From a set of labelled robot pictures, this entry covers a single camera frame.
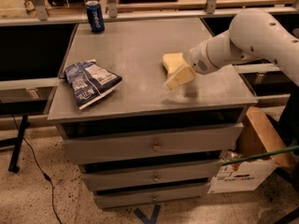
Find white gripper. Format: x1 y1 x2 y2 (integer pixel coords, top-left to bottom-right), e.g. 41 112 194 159
164 35 231 91

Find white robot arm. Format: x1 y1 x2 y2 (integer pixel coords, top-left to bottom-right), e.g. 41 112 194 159
163 8 299 90

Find yellow sponge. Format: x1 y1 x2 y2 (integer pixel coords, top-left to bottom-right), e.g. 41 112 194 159
163 53 185 77

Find grey drawer cabinet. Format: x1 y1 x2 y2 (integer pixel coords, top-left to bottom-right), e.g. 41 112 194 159
48 18 256 197

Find cardboard box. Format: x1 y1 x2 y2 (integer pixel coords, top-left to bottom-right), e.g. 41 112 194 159
208 107 296 194

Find blue chip bag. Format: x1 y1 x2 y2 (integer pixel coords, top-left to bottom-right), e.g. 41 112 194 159
61 60 122 110

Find middle grey drawer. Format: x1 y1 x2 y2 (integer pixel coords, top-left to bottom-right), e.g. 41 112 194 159
81 160 221 191

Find grey drawer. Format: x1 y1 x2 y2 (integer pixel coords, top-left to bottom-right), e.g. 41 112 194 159
94 183 210 209
64 123 243 164
81 160 221 191

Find blue pepsi can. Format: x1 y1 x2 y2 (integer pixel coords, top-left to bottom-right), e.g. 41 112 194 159
86 0 105 33

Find green pole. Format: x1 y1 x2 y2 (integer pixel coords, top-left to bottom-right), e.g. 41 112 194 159
221 146 299 166

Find top grey drawer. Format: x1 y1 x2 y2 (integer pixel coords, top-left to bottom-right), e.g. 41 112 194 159
64 123 243 164

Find bottom grey drawer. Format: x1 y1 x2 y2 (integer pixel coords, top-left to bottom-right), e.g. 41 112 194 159
94 183 210 209

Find black metal stand leg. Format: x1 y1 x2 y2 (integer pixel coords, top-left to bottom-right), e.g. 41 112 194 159
8 115 30 174

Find metal railing frame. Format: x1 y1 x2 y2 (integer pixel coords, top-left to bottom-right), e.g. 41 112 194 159
0 0 299 91

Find black floor cable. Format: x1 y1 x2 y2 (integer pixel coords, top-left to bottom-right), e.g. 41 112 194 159
10 114 64 224

